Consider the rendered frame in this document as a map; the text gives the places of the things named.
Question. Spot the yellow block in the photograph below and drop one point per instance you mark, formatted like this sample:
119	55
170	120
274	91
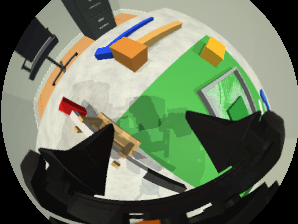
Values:
213	51

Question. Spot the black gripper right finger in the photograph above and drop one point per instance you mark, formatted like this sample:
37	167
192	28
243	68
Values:
219	137

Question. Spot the green putting mat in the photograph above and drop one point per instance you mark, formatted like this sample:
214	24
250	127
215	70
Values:
157	118

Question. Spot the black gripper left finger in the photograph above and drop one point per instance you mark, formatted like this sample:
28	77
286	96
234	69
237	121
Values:
88	161

